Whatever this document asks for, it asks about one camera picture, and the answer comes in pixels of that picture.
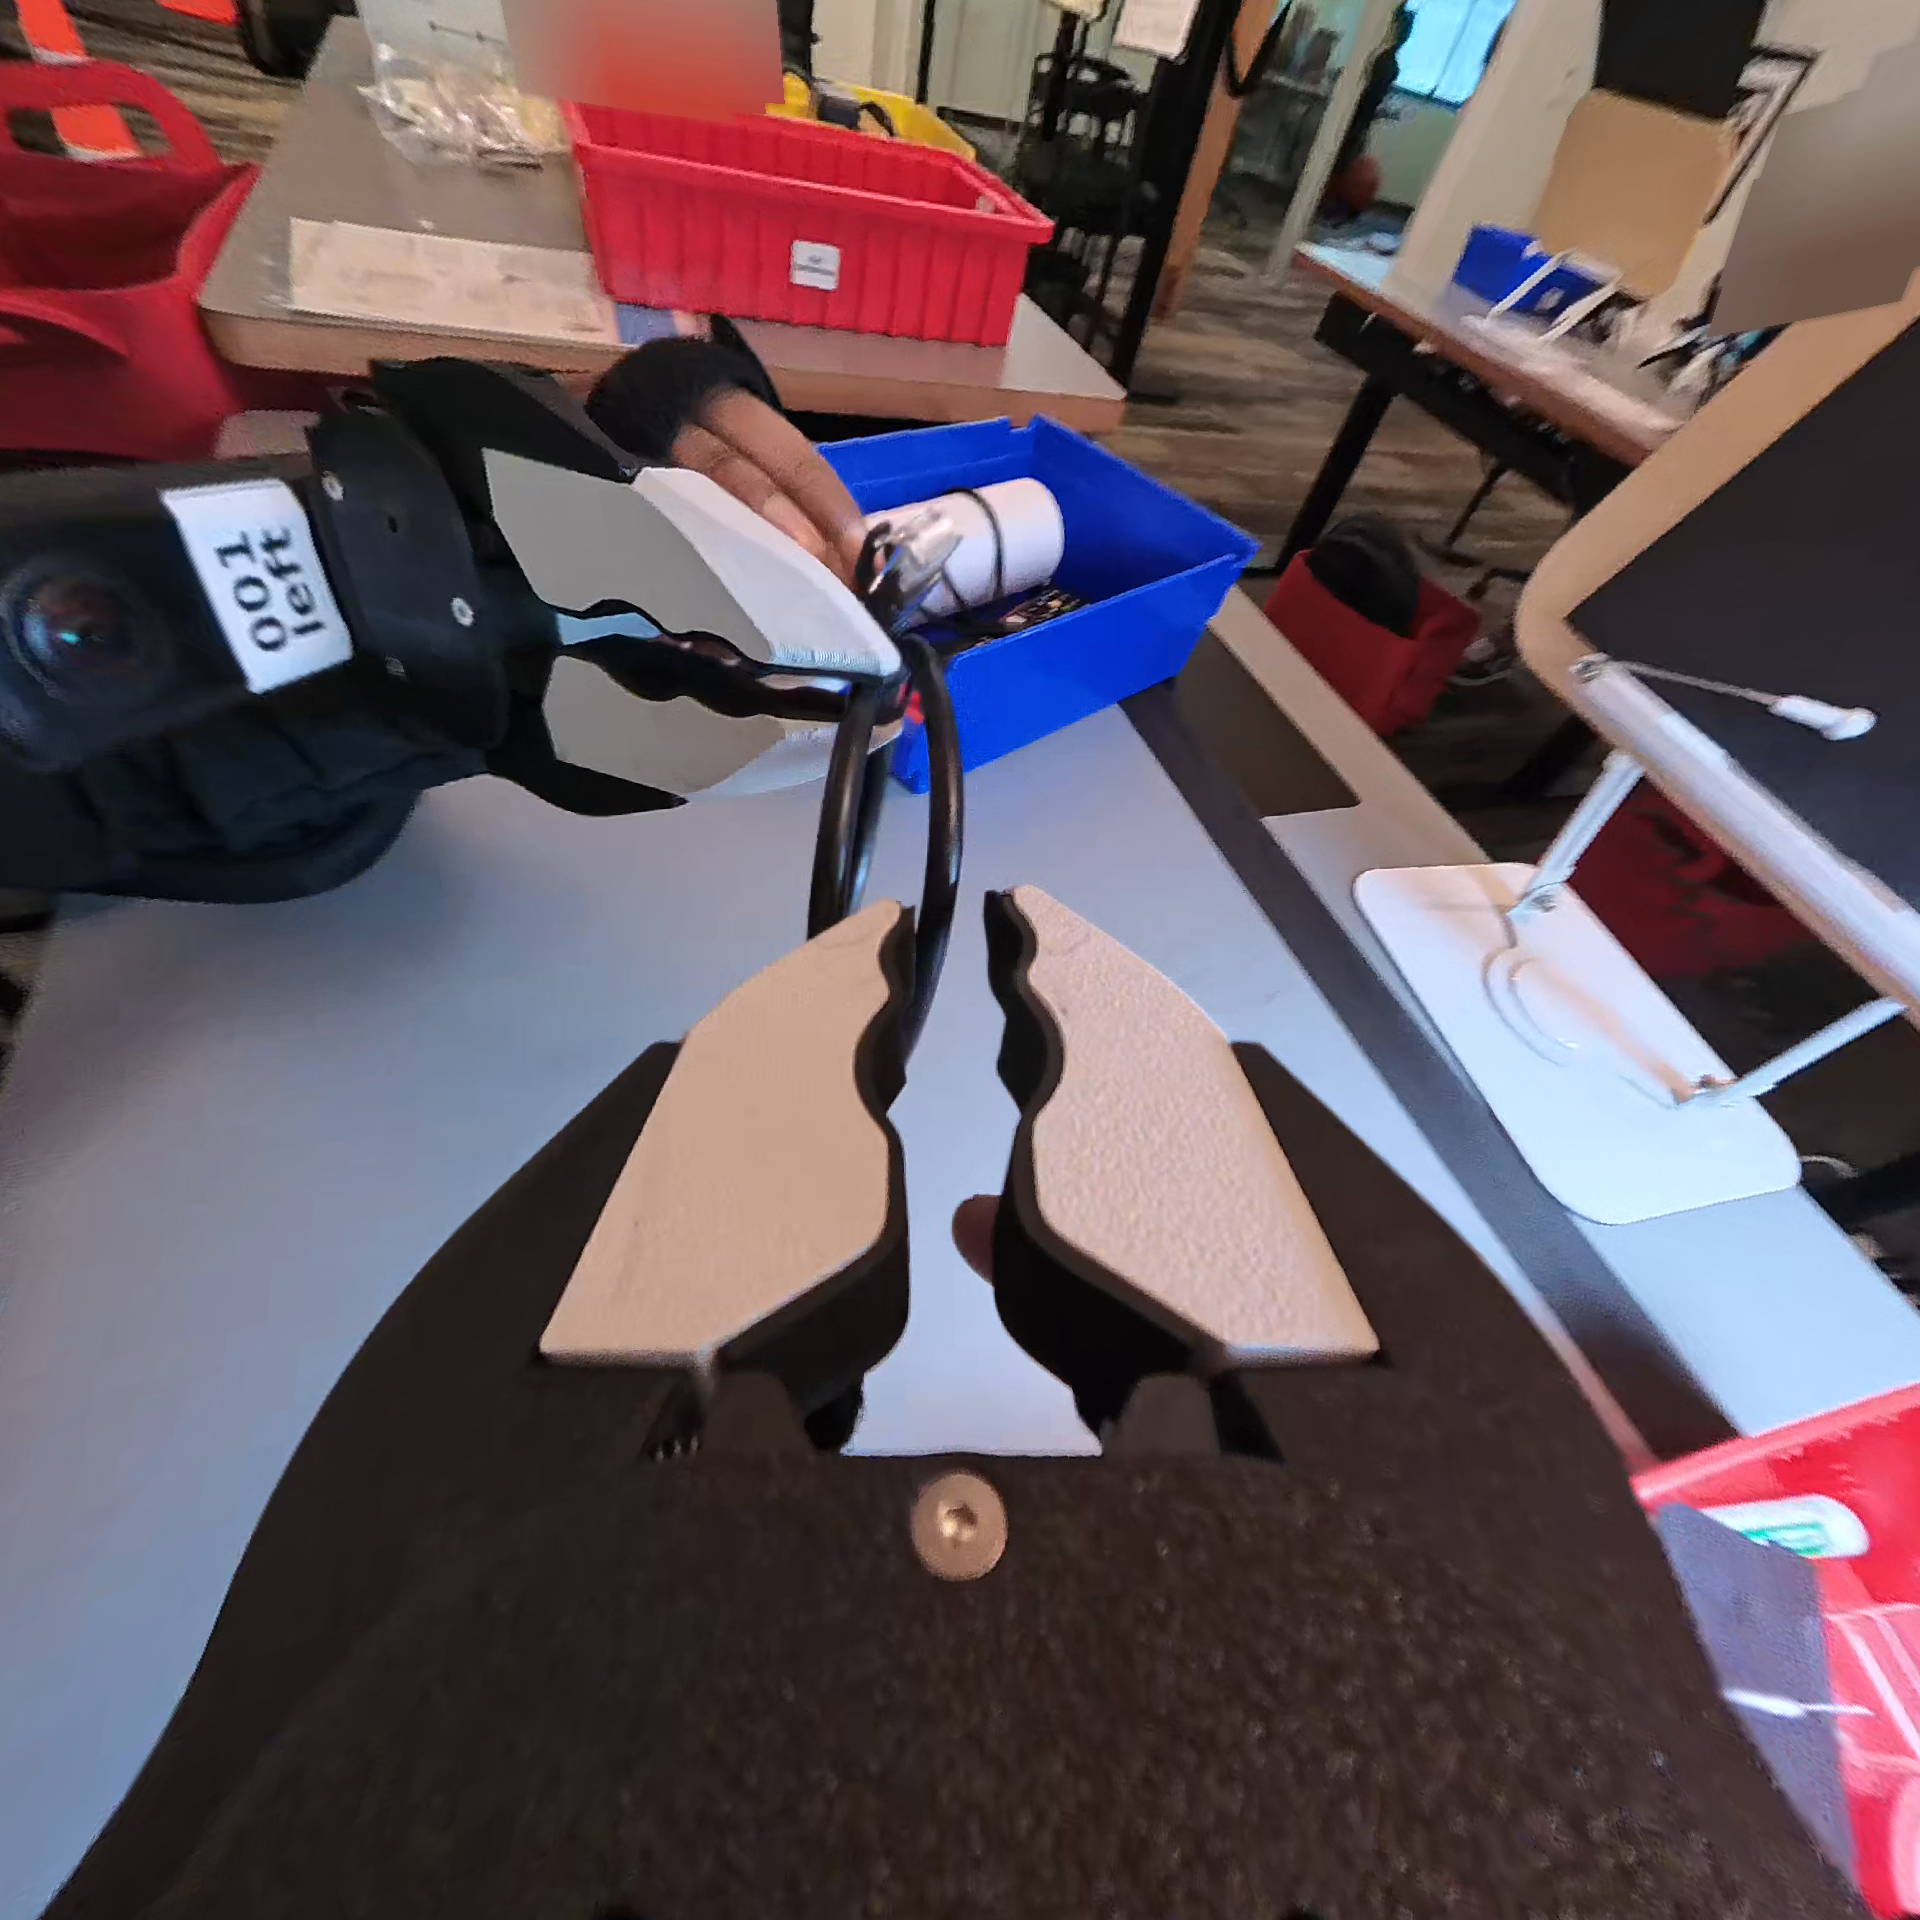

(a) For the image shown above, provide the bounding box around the person's left hand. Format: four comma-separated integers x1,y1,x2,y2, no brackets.
663,392,875,581

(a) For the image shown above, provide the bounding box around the black board with wooden back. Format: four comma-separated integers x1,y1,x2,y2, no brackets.
1529,0,1816,300

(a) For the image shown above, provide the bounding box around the white cylinder with black cap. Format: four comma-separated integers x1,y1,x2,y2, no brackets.
901,475,1067,620

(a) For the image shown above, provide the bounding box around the white paper sheet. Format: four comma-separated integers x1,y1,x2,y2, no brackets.
285,217,619,351

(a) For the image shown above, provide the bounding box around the person's left forearm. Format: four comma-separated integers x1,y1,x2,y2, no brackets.
0,703,420,905

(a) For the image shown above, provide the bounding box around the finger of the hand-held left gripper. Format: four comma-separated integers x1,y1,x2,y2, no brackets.
541,645,892,799
480,448,905,707

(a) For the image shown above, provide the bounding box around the red plastic bin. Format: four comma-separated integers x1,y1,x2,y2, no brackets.
1631,1384,1920,1920

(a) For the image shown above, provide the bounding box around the long red ribbed bin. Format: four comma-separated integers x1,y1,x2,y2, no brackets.
567,101,1056,347

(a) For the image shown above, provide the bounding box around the black board on white stand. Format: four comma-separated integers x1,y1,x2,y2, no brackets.
1354,271,1920,1221

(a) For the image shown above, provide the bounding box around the wooden desk with black legs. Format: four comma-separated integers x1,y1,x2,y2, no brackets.
1297,239,1691,570

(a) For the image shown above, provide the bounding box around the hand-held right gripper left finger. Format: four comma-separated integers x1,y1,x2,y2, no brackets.
541,901,919,1396

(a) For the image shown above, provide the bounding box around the clear plastic bag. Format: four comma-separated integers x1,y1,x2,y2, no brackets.
356,36,574,170

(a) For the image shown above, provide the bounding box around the orange traffic cone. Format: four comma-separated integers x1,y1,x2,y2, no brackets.
15,0,145,162

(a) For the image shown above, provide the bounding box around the blue plastic bin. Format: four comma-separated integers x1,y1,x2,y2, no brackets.
1457,223,1623,322
816,416,1261,792

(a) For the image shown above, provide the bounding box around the black cable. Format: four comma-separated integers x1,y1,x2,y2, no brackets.
809,510,966,1061

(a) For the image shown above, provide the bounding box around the wooden post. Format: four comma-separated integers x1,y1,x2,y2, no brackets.
1160,0,1293,317

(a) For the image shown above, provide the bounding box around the red plastic basket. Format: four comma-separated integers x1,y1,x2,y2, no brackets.
0,62,323,458

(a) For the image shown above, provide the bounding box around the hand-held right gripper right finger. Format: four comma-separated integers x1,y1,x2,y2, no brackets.
984,885,1382,1435

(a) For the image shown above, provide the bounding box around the yellow plastic bin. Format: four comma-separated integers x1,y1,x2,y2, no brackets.
764,72,976,159

